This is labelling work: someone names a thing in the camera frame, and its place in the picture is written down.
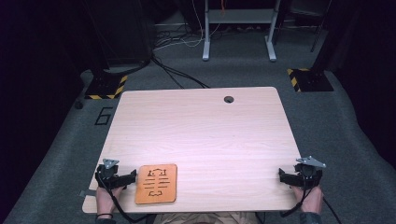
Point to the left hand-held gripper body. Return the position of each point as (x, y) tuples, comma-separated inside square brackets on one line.
[(107, 172)]

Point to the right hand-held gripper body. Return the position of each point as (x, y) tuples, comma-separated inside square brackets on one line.
[(308, 174)]

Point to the slotted orange wooden board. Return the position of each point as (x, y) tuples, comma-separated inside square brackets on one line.
[(141, 183)]

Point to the person's right hand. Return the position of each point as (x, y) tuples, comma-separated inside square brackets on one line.
[(311, 199)]

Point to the person's left hand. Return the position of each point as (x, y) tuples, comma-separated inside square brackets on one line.
[(104, 199)]

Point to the grey tape strip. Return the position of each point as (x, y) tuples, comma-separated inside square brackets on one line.
[(84, 193)]

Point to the small dark round floor object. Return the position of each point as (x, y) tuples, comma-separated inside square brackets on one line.
[(78, 105)]

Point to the black stand with hazard tape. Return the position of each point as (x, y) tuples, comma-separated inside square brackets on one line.
[(104, 85), (311, 80)]

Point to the black cabinet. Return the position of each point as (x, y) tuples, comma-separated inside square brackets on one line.
[(127, 31)]

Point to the grey metal desk frame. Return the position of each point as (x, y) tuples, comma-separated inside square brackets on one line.
[(236, 15)]

